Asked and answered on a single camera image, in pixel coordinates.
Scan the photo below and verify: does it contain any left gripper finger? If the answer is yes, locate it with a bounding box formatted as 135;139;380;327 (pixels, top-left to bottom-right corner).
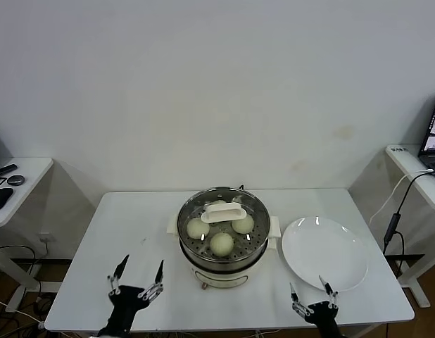
106;253;130;295
138;259;165;302

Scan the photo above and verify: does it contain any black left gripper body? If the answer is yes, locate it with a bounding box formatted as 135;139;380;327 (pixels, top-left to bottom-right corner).
97;287;148;338

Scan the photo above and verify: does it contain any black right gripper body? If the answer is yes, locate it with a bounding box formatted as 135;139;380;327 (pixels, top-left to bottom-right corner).
304;301;345;338

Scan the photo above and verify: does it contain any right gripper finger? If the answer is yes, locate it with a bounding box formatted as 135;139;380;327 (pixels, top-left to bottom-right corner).
289;281;315;316
317;275;340;311

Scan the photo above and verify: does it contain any glass lid with cream handle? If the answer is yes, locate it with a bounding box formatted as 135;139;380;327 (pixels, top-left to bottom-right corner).
177;187;270;254

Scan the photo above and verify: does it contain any stainless steel steamer basket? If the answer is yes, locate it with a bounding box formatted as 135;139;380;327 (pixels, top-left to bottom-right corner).
177;186;271;268

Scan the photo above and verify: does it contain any white round plate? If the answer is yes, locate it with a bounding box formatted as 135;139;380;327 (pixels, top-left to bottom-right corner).
281;216;370;293

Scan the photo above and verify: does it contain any cream electric cooker base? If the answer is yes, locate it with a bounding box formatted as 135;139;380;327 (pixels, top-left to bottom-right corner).
165;211;282;290

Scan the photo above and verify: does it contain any white side desk with monitor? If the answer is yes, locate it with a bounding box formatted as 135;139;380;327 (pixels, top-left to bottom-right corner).
0;156;55;314

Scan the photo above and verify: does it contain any white side desk with laptop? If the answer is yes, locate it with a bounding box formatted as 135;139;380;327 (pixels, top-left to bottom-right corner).
385;143;435;308

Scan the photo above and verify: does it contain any black open laptop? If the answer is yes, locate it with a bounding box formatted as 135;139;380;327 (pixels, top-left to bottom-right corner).
417;90;435;182

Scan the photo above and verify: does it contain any black cable with adapter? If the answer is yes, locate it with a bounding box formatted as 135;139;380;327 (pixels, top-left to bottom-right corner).
382;171;435;279

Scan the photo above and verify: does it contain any black floor cable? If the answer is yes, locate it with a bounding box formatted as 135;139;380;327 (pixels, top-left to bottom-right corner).
0;244;41;279

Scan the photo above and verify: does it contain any white charging cable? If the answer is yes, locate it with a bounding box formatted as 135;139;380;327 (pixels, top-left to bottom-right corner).
369;168;435;225

